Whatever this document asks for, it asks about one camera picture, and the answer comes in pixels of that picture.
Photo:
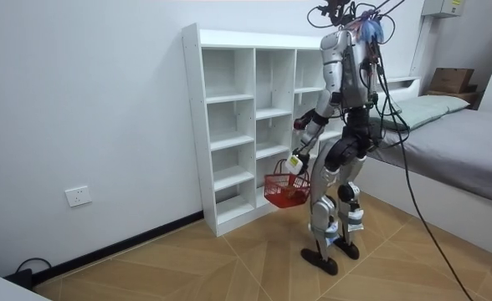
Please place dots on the red fruit soft toy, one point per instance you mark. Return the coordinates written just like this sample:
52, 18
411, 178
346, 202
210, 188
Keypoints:
298, 124

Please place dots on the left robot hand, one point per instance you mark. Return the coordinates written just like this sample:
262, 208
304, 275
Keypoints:
295, 164

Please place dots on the black power adapter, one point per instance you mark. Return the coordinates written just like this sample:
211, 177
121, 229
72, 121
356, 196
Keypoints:
20, 279

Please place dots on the red plastic shopping basket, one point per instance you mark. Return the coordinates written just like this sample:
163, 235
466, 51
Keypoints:
283, 192

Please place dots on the brown cardboard box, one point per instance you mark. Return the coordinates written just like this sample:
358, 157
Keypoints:
451, 80

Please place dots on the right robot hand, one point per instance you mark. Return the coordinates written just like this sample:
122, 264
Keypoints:
309, 116

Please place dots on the white wall socket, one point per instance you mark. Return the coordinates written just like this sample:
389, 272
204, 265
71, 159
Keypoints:
78, 196

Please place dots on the robot body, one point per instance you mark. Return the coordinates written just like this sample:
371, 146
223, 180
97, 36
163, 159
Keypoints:
352, 71

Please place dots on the grey bed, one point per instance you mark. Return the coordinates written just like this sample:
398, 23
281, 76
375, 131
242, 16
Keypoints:
459, 150

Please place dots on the robot legs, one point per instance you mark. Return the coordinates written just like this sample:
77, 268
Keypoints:
327, 209

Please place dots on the white wall junction box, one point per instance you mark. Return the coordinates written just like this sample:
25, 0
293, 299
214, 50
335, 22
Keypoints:
442, 7

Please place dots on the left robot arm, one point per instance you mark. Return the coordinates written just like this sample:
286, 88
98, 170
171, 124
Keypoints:
331, 67

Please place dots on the white cubby shelf unit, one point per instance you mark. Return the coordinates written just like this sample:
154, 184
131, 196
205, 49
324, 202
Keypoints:
229, 125

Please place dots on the pale green pillow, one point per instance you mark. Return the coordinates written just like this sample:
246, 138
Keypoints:
426, 109

